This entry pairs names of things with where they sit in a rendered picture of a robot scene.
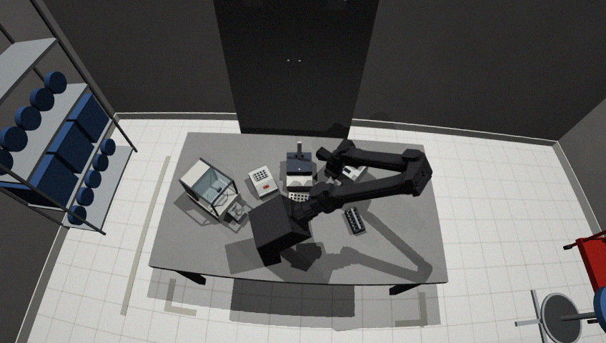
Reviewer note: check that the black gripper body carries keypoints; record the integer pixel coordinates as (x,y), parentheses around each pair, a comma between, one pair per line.
(336,170)

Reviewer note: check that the white tube rack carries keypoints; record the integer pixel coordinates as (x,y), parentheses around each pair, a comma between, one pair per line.
(298,197)

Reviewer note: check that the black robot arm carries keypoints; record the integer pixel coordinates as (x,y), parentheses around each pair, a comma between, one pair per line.
(412,163)

